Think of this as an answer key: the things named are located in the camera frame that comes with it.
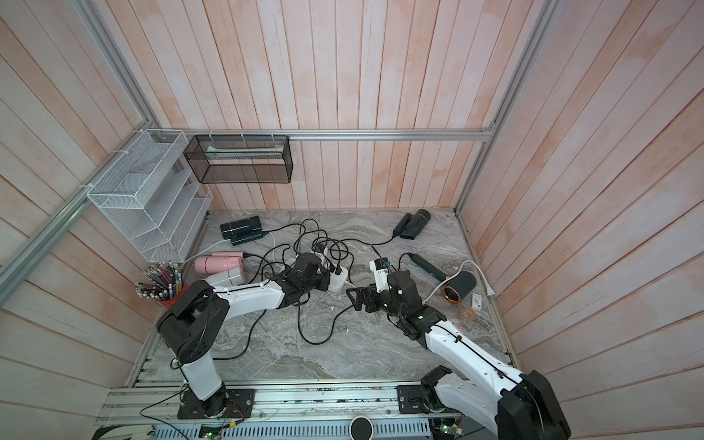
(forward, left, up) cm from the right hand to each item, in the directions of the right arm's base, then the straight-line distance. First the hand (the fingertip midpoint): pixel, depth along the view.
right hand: (359, 287), depth 81 cm
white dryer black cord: (-12, +35, -13) cm, 39 cm away
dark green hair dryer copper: (+6, -33, -9) cm, 35 cm away
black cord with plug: (+34, +29, -10) cm, 46 cm away
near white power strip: (+11, +24, -4) cm, 27 cm away
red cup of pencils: (0, +61, +1) cm, 61 cm away
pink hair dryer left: (+14, +51, -8) cm, 54 cm away
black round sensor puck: (-34, -1, -8) cm, 35 cm away
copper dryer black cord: (+20, -17, -14) cm, 29 cm away
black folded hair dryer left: (+29, +47, -8) cm, 55 cm away
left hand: (+9, +11, -8) cm, 16 cm away
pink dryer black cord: (-5, +20, -12) cm, 24 cm away
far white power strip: (+8, +7, -10) cm, 15 cm away
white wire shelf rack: (+16, +59, +18) cm, 64 cm away
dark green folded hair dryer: (+35, -22, -10) cm, 42 cm away
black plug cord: (+29, 0, -14) cm, 32 cm away
